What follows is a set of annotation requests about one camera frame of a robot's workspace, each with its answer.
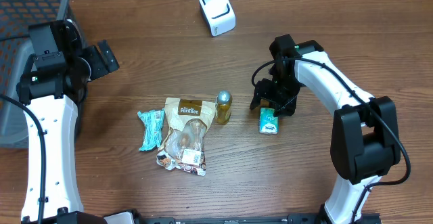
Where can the small green white carton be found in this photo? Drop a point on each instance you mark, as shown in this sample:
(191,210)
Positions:
(268,123)

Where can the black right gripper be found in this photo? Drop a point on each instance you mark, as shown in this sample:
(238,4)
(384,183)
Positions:
(264,93)

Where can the dark grey plastic basket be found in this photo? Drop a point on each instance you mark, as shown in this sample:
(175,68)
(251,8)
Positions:
(16,47)

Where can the brown pantree snack bag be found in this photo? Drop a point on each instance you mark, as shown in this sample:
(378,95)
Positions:
(188,123)

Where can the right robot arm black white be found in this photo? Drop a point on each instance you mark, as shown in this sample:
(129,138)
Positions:
(364,142)

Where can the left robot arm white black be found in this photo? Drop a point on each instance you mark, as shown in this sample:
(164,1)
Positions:
(52,89)

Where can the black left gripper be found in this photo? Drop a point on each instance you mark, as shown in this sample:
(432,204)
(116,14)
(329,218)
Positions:
(101,68)

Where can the teal snack wrapper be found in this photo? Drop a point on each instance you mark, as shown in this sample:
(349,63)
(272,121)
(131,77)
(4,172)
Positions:
(153,122)

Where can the white barcode scanner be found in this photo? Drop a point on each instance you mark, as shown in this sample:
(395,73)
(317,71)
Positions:
(219,16)

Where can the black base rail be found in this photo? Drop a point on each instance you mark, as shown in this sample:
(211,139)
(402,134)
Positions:
(133,217)

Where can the silver capped yellow drink bottle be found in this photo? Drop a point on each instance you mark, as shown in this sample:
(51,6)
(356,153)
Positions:
(223,104)

